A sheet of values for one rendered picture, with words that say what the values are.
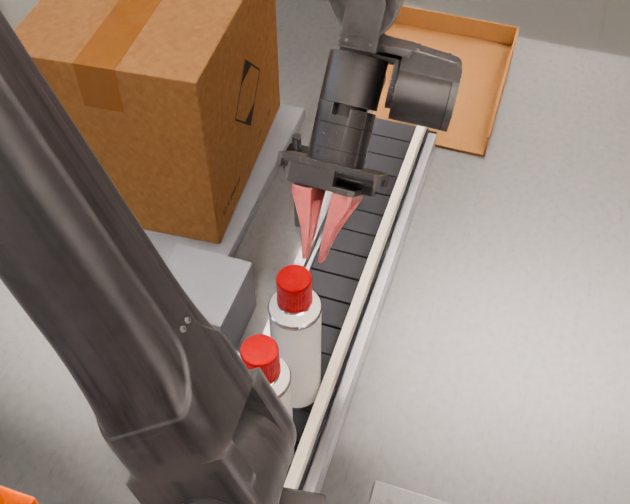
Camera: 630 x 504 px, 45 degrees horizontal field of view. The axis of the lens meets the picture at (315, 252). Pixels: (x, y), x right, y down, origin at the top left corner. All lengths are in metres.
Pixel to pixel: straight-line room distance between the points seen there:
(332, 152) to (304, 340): 0.18
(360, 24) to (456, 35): 0.75
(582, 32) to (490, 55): 1.68
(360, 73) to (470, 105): 0.58
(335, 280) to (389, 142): 0.27
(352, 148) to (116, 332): 0.43
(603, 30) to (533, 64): 1.71
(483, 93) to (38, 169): 1.06
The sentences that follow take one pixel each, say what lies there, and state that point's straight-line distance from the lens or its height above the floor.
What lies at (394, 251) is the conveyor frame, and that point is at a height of 0.88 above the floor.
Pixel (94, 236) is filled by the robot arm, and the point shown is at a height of 1.40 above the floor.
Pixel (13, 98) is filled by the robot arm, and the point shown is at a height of 1.45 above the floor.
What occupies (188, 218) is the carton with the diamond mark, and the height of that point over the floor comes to 0.89.
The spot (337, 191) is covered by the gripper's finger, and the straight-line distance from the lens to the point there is 0.72.
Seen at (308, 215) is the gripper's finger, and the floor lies 1.09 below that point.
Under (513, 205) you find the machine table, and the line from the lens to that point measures 1.14.
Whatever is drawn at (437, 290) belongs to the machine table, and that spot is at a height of 0.83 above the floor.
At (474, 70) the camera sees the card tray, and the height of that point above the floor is 0.83.
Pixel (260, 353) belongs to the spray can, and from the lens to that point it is 0.65.
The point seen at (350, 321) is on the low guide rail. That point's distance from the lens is 0.88.
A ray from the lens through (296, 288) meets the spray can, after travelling 0.69.
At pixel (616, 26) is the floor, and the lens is 3.15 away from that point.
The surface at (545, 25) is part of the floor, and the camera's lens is 3.07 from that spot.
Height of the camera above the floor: 1.64
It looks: 50 degrees down
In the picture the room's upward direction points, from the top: straight up
